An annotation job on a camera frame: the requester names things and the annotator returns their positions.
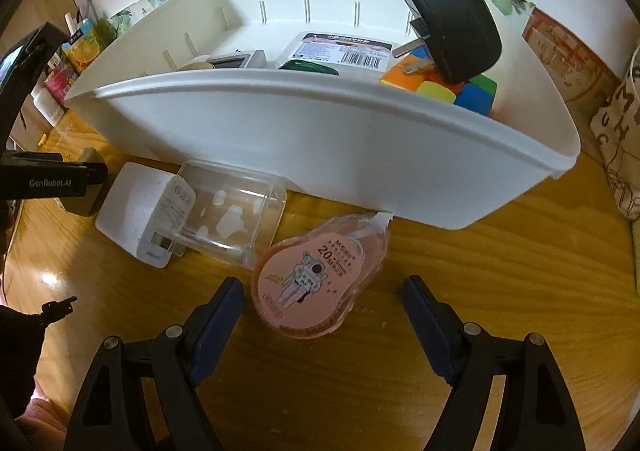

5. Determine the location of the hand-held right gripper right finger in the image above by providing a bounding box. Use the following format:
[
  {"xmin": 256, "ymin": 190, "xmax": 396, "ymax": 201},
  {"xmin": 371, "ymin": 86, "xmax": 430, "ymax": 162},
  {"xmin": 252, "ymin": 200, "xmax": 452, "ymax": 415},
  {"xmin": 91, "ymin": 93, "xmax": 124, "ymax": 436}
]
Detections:
[{"xmin": 402, "ymin": 275, "xmax": 588, "ymax": 451}]

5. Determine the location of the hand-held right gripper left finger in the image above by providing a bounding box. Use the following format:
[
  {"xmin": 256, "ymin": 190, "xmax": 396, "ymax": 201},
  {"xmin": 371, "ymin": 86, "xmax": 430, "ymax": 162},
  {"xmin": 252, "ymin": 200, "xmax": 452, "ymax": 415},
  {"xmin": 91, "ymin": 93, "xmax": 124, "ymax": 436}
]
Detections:
[{"xmin": 62, "ymin": 277, "xmax": 244, "ymax": 451}]

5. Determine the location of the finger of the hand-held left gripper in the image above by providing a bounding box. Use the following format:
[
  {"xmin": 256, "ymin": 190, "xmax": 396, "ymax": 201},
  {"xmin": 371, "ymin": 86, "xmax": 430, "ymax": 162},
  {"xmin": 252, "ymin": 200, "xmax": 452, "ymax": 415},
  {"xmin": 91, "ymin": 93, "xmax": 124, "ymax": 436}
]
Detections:
[{"xmin": 60, "ymin": 160, "xmax": 108, "ymax": 216}]

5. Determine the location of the white plug charger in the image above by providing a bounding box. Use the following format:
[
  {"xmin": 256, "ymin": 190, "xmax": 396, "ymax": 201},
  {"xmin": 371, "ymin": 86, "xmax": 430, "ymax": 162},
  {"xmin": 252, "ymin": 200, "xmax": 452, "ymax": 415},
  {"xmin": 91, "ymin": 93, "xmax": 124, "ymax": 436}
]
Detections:
[{"xmin": 95, "ymin": 161, "xmax": 187, "ymax": 273}]

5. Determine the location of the pink correction tape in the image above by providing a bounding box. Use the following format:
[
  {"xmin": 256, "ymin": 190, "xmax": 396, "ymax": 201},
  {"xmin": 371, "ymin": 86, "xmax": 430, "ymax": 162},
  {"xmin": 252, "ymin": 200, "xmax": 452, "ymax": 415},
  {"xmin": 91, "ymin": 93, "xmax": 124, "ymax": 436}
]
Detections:
[{"xmin": 250, "ymin": 212, "xmax": 392, "ymax": 338}]

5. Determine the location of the clear plastic box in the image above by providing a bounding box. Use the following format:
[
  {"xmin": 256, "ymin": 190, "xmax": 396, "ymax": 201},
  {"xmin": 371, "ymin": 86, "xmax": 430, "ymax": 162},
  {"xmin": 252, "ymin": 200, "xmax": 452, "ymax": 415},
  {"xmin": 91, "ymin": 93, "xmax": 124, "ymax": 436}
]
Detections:
[{"xmin": 174, "ymin": 158, "xmax": 289, "ymax": 273}]

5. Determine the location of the white plastic storage bin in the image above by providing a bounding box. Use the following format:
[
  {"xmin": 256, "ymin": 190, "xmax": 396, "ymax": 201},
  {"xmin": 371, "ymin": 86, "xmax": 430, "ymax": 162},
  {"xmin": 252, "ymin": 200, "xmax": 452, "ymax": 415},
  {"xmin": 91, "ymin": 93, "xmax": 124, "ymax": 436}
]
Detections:
[{"xmin": 64, "ymin": 0, "xmax": 582, "ymax": 234}]

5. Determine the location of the colourful puzzle cube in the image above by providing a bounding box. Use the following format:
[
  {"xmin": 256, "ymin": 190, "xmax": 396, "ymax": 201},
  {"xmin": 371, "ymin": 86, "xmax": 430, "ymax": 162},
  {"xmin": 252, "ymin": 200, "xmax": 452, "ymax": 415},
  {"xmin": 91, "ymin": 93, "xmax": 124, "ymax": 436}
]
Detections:
[{"xmin": 379, "ymin": 55, "xmax": 500, "ymax": 118}]

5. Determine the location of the small green box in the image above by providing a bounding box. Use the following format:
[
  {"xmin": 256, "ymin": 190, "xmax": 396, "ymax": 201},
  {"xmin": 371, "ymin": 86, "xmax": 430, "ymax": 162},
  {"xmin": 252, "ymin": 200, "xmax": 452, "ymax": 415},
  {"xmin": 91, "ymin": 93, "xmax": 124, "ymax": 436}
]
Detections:
[{"xmin": 277, "ymin": 59, "xmax": 342, "ymax": 78}]

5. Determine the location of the black plug adapter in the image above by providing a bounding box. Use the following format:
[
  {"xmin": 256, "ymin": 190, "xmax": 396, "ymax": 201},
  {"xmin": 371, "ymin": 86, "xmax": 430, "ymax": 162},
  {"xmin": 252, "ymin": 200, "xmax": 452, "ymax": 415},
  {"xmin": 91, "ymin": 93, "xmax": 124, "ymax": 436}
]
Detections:
[{"xmin": 391, "ymin": 0, "xmax": 502, "ymax": 84}]

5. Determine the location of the white plastic bottle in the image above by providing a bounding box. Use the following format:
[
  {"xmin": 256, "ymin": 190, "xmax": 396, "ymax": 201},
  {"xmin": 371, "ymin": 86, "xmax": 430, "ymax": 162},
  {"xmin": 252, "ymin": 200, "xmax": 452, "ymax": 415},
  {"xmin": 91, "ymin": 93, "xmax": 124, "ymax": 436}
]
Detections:
[{"xmin": 31, "ymin": 90, "xmax": 67, "ymax": 128}]

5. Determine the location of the orange juice carton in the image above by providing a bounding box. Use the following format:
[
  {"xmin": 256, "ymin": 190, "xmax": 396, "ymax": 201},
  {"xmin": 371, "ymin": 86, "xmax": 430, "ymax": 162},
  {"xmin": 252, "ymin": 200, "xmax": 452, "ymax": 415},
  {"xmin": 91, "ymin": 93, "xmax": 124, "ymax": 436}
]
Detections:
[{"xmin": 61, "ymin": 17, "xmax": 110, "ymax": 76}]

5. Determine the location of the black jacket with zipper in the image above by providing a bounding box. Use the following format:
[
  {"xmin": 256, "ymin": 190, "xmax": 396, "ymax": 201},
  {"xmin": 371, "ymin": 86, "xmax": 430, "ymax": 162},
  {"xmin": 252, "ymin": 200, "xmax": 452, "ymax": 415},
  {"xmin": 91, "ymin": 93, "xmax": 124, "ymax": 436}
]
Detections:
[{"xmin": 0, "ymin": 296, "xmax": 79, "ymax": 419}]

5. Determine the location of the small white timer with screen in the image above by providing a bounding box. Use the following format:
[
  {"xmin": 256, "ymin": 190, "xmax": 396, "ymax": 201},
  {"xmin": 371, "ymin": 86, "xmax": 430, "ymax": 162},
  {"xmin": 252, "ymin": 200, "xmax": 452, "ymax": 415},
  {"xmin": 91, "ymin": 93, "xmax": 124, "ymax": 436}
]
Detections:
[{"xmin": 206, "ymin": 49, "xmax": 267, "ymax": 72}]

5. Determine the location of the pink garment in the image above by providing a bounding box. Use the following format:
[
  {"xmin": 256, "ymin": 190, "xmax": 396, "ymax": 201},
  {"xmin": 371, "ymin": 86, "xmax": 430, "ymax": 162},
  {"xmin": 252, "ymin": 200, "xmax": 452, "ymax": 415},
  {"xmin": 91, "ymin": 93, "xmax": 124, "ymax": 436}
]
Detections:
[{"xmin": 12, "ymin": 396, "xmax": 88, "ymax": 451}]

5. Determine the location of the beige patterned fabric bag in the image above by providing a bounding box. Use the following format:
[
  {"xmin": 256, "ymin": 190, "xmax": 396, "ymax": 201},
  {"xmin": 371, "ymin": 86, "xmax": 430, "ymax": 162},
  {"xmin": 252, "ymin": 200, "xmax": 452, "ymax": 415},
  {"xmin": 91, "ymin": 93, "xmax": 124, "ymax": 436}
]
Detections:
[{"xmin": 590, "ymin": 46, "xmax": 640, "ymax": 222}]

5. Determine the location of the brown printed poster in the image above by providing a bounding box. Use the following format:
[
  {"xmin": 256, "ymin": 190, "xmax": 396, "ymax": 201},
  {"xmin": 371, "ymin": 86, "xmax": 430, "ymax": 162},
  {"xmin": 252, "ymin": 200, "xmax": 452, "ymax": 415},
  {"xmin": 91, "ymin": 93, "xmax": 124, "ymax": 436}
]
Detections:
[{"xmin": 522, "ymin": 8, "xmax": 622, "ymax": 114}]

